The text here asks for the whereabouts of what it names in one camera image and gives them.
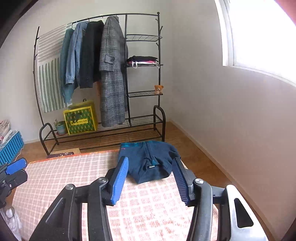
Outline teal plaid fleece jacket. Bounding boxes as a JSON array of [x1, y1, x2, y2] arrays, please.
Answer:
[[118, 141, 181, 184]]

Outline black metal clothes rack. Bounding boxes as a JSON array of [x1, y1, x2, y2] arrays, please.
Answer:
[[33, 13, 166, 150]]

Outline folded clothes on shelf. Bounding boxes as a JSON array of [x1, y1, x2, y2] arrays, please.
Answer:
[[126, 56, 160, 69]]

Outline white gloved left hand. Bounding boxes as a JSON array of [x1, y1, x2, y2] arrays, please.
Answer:
[[1, 207, 22, 240]]

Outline blue slatted plastic crate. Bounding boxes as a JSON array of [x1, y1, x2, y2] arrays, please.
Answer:
[[0, 131, 24, 166]]

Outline floral folded bedding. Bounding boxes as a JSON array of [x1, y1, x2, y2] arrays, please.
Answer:
[[0, 120, 13, 143]]

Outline pink checked bed blanket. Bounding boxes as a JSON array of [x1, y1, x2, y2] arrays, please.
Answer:
[[13, 151, 193, 240]]

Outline small potted plant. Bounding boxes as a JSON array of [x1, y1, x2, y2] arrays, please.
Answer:
[[54, 119, 67, 135]]

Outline yellow green patterned bag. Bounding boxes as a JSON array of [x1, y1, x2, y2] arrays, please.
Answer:
[[63, 99, 98, 135]]

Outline small brown teddy bear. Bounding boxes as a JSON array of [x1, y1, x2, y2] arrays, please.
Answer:
[[154, 85, 164, 95]]

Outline teal denim jacket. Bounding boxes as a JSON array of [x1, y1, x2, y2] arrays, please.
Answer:
[[60, 28, 78, 106]]

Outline light blue denim shirt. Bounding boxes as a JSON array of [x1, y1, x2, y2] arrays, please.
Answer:
[[65, 22, 88, 84]]

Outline black hanging coat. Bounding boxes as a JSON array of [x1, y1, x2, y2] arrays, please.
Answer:
[[79, 20, 104, 88]]

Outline grey plaid long coat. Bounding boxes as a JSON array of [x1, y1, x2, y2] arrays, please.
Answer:
[[99, 16, 127, 127]]

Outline green striped white cloth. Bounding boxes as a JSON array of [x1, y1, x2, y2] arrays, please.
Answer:
[[35, 24, 71, 113]]

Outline window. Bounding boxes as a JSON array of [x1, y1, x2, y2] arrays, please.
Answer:
[[215, 1, 295, 85]]

